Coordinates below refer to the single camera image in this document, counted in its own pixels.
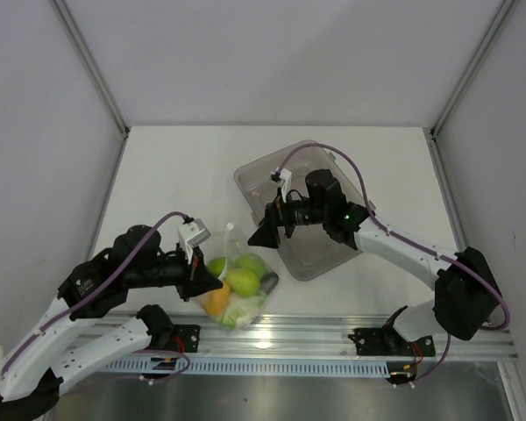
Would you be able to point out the aluminium frame post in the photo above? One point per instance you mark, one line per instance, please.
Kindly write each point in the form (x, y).
(474, 64)
(86, 58)

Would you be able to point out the green toy apple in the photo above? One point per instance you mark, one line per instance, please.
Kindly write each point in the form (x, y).
(216, 266)

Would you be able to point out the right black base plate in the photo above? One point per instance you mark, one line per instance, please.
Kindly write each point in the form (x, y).
(386, 342)

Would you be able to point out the right aluminium frame post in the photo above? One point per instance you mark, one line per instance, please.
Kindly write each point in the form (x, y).
(474, 64)

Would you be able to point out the aluminium mounting rail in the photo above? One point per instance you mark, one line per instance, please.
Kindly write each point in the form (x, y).
(291, 337)

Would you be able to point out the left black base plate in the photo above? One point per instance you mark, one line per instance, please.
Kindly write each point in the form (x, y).
(185, 338)

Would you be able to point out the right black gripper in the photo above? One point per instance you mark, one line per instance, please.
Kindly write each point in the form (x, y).
(277, 213)

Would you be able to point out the white slotted cable duct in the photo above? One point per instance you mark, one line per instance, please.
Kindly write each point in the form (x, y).
(347, 368)

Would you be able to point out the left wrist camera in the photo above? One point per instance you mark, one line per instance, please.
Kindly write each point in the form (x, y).
(192, 233)

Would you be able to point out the clear grey plastic bin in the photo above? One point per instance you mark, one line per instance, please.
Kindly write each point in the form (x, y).
(312, 250)

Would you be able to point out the orange toy fruit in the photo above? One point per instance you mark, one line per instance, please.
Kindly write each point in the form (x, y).
(217, 300)

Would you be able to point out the purple toy eggplant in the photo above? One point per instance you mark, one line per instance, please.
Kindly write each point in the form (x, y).
(268, 282)

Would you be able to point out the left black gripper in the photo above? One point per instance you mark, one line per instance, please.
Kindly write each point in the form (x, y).
(198, 279)

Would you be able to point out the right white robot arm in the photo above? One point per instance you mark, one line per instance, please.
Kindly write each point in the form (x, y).
(465, 292)

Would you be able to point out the green bumpy toy guava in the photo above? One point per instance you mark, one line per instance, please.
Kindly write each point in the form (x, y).
(252, 262)

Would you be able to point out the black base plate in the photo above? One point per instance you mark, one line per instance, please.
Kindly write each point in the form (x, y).
(386, 342)
(185, 338)

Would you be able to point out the left aluminium frame post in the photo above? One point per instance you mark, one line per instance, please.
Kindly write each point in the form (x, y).
(86, 58)

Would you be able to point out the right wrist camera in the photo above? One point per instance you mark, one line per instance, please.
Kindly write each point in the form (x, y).
(283, 178)

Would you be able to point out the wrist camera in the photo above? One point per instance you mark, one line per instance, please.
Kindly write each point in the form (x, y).
(192, 233)
(283, 178)

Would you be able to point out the clear dotted zip top bag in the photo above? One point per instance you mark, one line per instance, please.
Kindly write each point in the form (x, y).
(230, 243)

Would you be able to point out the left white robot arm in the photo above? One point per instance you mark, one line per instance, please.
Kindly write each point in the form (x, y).
(46, 365)

